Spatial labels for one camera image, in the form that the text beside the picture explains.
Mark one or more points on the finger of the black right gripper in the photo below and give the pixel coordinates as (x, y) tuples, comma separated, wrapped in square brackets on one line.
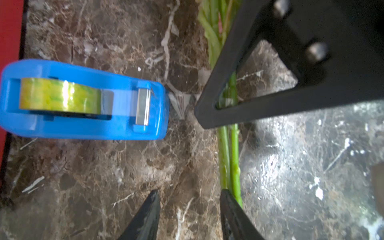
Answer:
[(334, 48)]

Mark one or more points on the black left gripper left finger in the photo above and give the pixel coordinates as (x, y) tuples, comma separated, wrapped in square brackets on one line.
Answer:
[(144, 225)]

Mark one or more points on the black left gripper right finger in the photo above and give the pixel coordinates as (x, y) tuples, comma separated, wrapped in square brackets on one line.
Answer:
[(235, 223)]

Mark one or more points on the blue tape dispenser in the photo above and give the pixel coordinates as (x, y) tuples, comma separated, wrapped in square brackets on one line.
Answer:
[(132, 109)]

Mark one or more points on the yellow-green tape roll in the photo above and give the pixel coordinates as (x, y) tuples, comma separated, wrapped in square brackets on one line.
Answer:
[(38, 94)]

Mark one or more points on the red polka dot toaster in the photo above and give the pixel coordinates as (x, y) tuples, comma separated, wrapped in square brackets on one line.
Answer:
[(11, 30)]

